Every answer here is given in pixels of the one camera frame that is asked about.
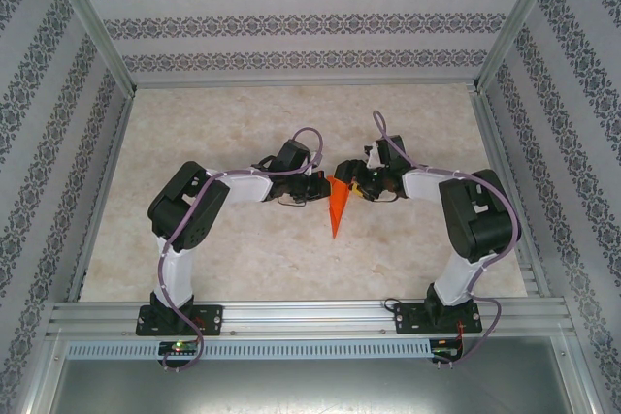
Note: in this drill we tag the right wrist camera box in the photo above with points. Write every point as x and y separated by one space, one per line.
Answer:
373 154

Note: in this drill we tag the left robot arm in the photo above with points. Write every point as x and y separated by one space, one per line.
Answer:
174 205

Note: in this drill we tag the circuit board with green light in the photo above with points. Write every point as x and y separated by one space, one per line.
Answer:
179 348

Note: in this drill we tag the aluminium mounting rail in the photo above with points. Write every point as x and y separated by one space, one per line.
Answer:
310 317

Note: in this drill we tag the aluminium back rail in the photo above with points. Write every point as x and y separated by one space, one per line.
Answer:
310 83

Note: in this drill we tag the aluminium side rail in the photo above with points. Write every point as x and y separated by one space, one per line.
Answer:
115 142
491 142

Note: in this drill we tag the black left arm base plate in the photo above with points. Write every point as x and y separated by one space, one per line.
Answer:
213 319

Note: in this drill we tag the grey metal sheet panel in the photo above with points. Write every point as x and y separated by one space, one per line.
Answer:
310 390

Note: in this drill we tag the aluminium frame post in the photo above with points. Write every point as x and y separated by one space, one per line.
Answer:
92 21
515 21

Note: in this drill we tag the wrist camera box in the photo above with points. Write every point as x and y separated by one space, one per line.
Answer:
373 154
309 170

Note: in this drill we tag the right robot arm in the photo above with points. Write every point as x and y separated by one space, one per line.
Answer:
480 220

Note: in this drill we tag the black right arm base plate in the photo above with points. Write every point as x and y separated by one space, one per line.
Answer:
406 309

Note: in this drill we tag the orange paper sheet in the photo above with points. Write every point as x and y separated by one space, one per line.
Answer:
338 210

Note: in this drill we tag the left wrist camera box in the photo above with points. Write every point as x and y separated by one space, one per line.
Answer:
309 170

